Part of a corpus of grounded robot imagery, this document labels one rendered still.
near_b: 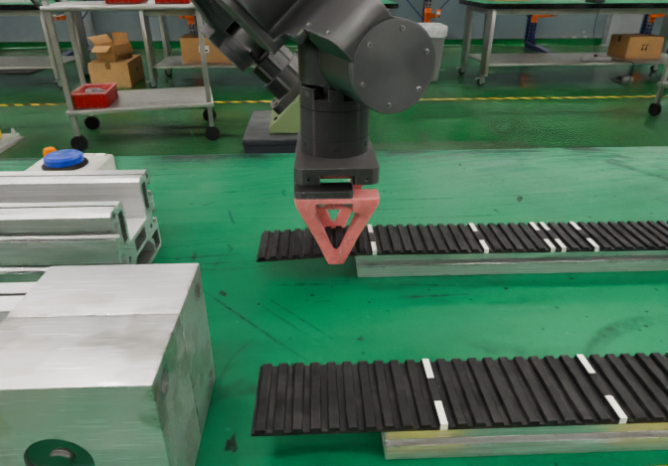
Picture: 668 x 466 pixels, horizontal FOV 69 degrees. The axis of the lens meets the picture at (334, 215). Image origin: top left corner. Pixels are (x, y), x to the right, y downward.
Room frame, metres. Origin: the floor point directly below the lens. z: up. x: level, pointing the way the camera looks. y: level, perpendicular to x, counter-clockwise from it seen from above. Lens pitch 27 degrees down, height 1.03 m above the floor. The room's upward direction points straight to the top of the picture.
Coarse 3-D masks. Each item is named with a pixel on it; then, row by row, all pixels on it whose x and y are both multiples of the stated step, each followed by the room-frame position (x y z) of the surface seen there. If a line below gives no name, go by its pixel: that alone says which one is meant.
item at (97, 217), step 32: (0, 192) 0.41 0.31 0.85; (32, 192) 0.41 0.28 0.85; (64, 192) 0.41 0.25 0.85; (96, 192) 0.41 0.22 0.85; (128, 192) 0.41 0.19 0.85; (0, 224) 0.34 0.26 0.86; (32, 224) 0.34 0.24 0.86; (64, 224) 0.34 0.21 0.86; (96, 224) 0.34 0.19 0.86; (128, 224) 0.40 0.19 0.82; (0, 256) 0.34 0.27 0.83; (32, 256) 0.34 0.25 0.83; (64, 256) 0.34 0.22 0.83; (96, 256) 0.34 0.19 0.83; (128, 256) 0.36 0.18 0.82
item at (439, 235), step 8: (432, 224) 0.42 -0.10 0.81; (440, 224) 0.42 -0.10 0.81; (432, 232) 0.40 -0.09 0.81; (440, 232) 0.41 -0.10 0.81; (432, 240) 0.39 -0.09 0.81; (440, 240) 0.39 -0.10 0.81; (448, 240) 0.39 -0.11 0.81; (440, 248) 0.37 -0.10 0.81; (448, 248) 0.38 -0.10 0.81; (456, 248) 0.38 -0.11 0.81
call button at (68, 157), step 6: (60, 150) 0.53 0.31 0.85; (66, 150) 0.53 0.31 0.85; (72, 150) 0.53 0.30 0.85; (78, 150) 0.53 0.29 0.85; (48, 156) 0.51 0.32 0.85; (54, 156) 0.51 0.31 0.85; (60, 156) 0.51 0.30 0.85; (66, 156) 0.51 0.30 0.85; (72, 156) 0.51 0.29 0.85; (78, 156) 0.51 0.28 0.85; (48, 162) 0.50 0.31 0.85; (54, 162) 0.50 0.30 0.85; (60, 162) 0.50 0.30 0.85; (66, 162) 0.50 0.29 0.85; (72, 162) 0.50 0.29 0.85; (78, 162) 0.51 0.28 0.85
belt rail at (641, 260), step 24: (360, 264) 0.39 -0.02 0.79; (384, 264) 0.39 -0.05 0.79; (408, 264) 0.38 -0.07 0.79; (432, 264) 0.38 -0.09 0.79; (456, 264) 0.38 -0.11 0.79; (480, 264) 0.38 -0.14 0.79; (504, 264) 0.38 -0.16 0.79; (528, 264) 0.39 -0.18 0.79; (552, 264) 0.39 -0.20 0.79; (576, 264) 0.39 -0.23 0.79; (600, 264) 0.39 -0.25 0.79; (624, 264) 0.39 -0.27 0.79; (648, 264) 0.39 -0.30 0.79
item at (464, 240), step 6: (450, 228) 0.41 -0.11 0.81; (456, 228) 0.42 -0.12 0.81; (462, 228) 0.41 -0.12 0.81; (450, 234) 0.40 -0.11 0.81; (456, 234) 0.40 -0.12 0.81; (462, 234) 0.40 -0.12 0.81; (468, 234) 0.40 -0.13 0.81; (456, 240) 0.39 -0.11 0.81; (462, 240) 0.39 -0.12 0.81; (468, 240) 0.39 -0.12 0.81; (456, 246) 0.38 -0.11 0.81; (462, 246) 0.38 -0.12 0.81; (468, 246) 0.38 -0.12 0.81; (474, 246) 0.38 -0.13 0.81; (462, 252) 0.37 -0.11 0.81; (468, 252) 0.37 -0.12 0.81; (474, 252) 0.37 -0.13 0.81
